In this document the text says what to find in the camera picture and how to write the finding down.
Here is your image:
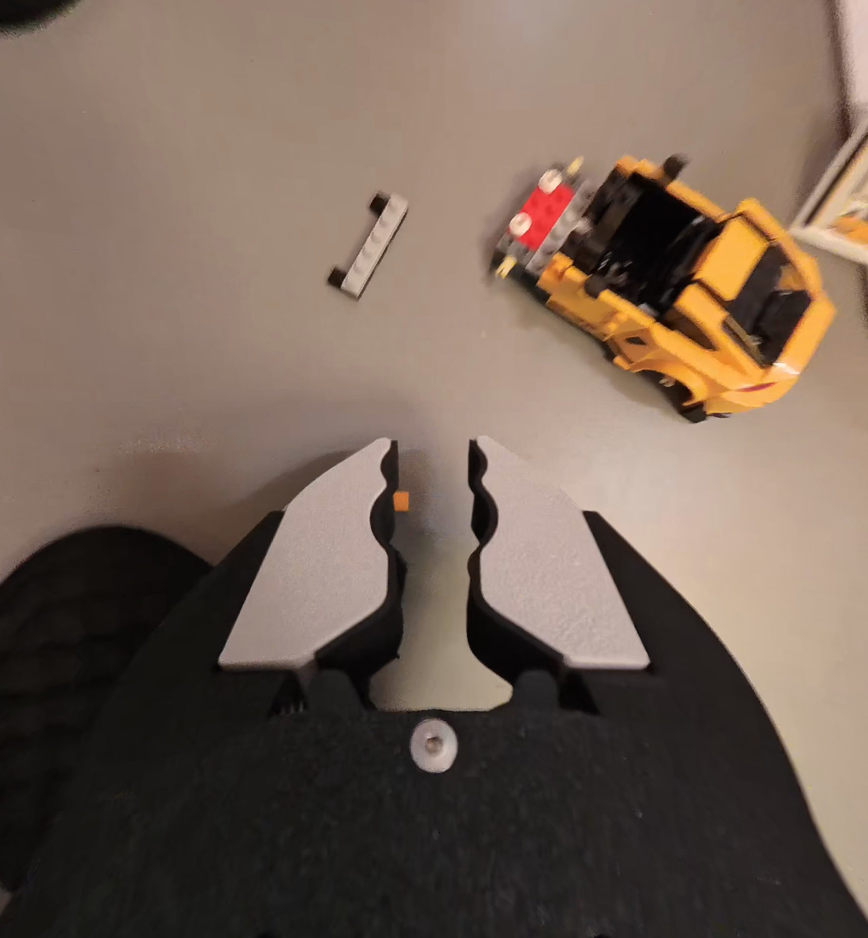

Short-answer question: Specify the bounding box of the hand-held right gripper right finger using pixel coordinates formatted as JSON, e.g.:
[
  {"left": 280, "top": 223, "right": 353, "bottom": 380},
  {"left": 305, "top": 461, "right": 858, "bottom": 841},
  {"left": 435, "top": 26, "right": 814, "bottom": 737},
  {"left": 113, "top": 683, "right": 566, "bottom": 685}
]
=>
[{"left": 466, "top": 435, "right": 652, "bottom": 671}]

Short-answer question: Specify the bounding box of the yellow lego car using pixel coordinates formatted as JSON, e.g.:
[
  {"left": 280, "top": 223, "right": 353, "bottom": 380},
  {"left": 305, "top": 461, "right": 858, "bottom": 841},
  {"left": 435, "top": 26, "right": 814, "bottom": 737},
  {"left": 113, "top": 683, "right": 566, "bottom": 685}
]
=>
[{"left": 488, "top": 152, "right": 840, "bottom": 426}]

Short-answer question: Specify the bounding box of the lego sticker sheet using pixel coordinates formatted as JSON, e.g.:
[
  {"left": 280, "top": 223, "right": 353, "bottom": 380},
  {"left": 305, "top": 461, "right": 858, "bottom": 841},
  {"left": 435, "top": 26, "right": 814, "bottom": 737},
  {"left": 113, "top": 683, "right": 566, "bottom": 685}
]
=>
[{"left": 788, "top": 105, "right": 868, "bottom": 262}]

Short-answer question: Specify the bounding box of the long grey lego plate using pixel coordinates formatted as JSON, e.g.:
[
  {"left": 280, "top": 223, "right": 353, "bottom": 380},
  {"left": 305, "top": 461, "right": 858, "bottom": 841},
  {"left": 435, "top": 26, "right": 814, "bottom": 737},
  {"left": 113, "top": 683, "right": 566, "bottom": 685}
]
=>
[{"left": 325, "top": 191, "right": 411, "bottom": 301}]

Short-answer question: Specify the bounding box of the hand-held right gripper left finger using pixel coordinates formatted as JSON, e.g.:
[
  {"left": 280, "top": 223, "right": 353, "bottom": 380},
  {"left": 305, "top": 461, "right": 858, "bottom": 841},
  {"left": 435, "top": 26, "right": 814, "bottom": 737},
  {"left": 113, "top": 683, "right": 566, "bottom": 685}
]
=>
[{"left": 217, "top": 437, "right": 407, "bottom": 673}]

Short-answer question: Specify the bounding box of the black dimpled pad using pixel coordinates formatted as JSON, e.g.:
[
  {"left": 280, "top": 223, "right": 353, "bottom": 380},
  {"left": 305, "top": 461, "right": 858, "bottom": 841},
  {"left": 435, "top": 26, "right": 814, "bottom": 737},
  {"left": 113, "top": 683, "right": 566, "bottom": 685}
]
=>
[{"left": 0, "top": 525, "right": 213, "bottom": 893}]

